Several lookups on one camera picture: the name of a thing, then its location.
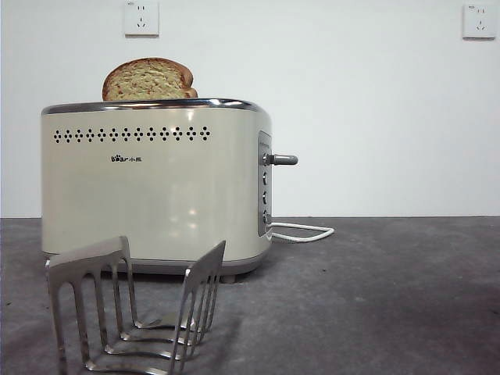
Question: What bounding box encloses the cream two-slot toaster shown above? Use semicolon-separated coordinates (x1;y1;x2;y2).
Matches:
41;97;273;284

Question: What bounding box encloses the white wall socket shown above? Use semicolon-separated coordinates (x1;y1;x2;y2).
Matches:
124;0;161;39
462;3;498;41

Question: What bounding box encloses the brown-crusted bread slice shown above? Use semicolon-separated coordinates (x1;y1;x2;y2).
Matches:
102;56;200;103

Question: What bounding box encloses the grey toaster lever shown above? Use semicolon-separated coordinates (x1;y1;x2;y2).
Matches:
262;152;299;168

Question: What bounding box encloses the white power cable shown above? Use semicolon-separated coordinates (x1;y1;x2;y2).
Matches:
267;221;336;244

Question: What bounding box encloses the stainless steel toast rack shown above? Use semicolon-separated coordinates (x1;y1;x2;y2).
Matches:
45;234;227;375

